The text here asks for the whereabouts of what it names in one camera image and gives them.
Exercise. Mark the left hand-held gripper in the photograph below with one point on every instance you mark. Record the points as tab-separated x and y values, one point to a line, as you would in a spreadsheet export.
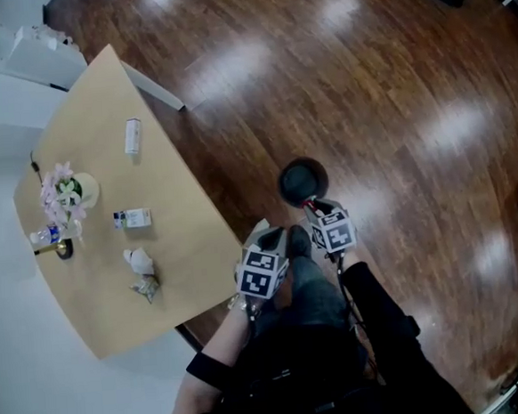
258	277

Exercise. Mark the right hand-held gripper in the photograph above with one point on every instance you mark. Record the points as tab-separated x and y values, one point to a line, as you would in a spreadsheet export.
334	233

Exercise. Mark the black round trash bin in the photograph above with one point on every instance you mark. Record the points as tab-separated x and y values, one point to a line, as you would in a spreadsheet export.
299	180

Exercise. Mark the white paper ball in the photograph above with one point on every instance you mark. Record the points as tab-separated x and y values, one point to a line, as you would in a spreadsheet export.
140	261

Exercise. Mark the clear plastic wrapper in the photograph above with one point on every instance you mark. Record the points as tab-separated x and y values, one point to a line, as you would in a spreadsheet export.
147	287

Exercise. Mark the small white blue box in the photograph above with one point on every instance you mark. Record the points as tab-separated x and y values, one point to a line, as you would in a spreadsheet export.
137	218

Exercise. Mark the small white plastic block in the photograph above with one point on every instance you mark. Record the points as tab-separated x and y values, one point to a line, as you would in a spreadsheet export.
132	135

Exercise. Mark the person's left forearm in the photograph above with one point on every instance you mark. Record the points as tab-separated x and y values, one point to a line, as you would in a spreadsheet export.
224	338

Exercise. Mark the person's right forearm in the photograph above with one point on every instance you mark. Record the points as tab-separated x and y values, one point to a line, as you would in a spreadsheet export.
373	300

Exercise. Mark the person's black shoe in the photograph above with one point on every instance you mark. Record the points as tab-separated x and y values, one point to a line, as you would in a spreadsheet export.
299	241

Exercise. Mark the person's jeans leg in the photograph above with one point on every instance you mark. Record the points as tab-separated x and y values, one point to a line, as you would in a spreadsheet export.
314	286

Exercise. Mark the black metal table leg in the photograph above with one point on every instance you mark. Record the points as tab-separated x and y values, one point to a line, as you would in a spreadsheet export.
190	338

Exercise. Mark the person's black jacket torso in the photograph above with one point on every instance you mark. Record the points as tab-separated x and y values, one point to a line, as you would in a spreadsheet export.
322	388

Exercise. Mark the pink flowers in white pot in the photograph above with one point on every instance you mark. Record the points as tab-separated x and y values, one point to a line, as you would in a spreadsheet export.
89	190

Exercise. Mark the white shade table lamp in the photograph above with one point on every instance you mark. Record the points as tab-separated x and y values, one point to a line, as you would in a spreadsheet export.
65	250

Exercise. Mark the clear plastic water bottle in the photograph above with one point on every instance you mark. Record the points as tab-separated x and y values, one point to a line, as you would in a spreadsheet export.
51	233

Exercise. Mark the white open box bin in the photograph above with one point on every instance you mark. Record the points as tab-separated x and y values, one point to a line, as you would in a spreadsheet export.
47	62

